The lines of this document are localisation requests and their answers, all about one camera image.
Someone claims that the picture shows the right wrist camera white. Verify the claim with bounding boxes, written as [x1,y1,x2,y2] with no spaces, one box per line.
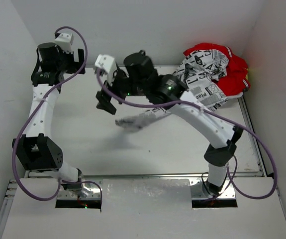
[94,54,117,86]

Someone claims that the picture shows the red trousers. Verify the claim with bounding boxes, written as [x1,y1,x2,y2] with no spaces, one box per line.
[184,43,251,98]

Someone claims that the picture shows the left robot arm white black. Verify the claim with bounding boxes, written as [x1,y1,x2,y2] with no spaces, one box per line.
[12,40,87,191]

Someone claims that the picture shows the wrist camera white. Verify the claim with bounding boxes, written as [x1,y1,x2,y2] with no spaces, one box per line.
[54,33,74,54]
[94,54,117,86]

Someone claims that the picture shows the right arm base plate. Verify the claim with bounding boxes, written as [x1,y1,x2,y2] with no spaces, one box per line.
[190,177,236,200]

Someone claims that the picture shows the white front cover board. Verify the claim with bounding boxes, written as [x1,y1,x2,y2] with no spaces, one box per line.
[2,179,286,239]

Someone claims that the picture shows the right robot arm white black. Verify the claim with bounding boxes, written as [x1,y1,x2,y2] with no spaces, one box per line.
[94,50,243,197]

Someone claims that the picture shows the newspaper print trousers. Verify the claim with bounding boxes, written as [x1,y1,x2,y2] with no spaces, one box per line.
[115,43,232,131]

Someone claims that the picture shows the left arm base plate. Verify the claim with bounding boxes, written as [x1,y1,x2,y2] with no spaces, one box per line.
[57,180,102,201]

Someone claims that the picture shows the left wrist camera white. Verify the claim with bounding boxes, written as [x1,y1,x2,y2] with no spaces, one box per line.
[54,33,74,54]

